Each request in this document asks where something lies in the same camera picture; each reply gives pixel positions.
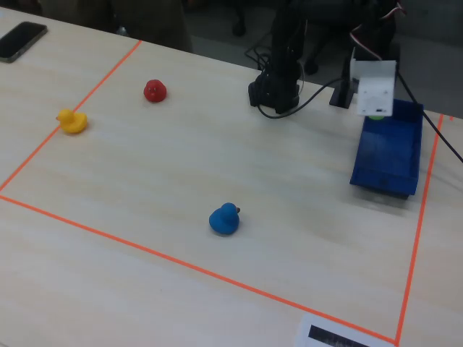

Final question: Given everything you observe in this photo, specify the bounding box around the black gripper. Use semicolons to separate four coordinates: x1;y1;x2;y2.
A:
356;14;402;63

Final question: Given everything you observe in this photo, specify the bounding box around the blue plastic box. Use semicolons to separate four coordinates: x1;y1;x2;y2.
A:
349;98;425;199

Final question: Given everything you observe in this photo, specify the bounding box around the red rubber duck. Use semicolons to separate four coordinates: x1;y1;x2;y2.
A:
143;79;168;104

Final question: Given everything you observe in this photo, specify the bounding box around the blue rubber duck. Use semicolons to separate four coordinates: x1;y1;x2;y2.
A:
208;202;242;237

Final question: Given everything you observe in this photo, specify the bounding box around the yellow rubber duck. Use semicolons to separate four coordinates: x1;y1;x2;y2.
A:
55;108;89;135

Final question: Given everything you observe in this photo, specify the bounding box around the black clamp stand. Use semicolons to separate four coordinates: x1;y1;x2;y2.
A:
328;67;360;108

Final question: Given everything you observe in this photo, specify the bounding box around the orange tape strip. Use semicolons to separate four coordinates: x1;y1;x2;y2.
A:
0;194;398;344
0;39;143;192
394;113;445;346

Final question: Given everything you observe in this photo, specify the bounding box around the white paper label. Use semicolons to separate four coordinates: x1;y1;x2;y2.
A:
294;312;396;347

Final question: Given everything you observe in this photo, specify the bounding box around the black smartphone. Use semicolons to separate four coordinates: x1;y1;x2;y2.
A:
0;20;49;64

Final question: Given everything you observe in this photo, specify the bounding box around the white red servo wire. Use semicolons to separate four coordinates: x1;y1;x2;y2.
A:
349;1;408;63

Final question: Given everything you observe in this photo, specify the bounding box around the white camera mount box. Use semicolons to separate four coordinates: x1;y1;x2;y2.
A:
349;56;398;119

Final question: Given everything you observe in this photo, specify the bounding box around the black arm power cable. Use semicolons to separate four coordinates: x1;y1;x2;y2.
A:
255;77;354;120

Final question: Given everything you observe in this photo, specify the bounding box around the thin black diagonal cable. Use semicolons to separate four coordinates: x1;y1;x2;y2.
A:
396;70;463;163

